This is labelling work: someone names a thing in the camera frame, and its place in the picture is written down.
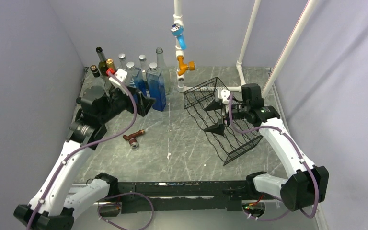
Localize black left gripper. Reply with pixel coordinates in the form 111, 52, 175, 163
98, 84, 155, 124

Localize clear black-capped bottle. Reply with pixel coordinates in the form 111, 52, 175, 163
90, 65, 111, 94

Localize tall clear open-neck bottle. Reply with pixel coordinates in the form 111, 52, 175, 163
156, 47, 171, 95

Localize black wire wine rack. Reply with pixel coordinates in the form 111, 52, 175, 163
184, 77, 263, 166

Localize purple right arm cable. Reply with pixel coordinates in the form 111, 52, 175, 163
228, 92, 320, 222

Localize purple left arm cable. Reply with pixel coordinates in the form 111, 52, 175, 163
25, 73, 155, 230

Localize brown gold-capped wine bottle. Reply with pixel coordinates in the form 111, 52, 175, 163
106, 58, 116, 71

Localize white PVC pipe frame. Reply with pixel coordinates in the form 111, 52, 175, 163
173, 0, 261, 92

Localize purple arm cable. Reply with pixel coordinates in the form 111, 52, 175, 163
25, 73, 155, 230
228, 92, 320, 222

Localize dark green wine bottle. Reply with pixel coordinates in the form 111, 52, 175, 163
95, 47, 108, 77

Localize clear blue bottle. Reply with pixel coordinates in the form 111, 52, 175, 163
146, 62, 166, 112
126, 61, 147, 96

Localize white diagonal pole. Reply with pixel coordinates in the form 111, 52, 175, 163
262, 0, 320, 98

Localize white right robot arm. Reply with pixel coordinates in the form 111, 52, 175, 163
205, 83, 329, 218

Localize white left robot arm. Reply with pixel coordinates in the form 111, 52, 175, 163
14, 86, 155, 230

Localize orange pipe valve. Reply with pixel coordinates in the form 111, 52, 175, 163
177, 55, 196, 76

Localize clear bottle dark label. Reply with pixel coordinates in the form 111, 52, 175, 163
118, 53, 127, 70

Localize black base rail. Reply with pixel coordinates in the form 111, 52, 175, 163
99, 180, 265, 214

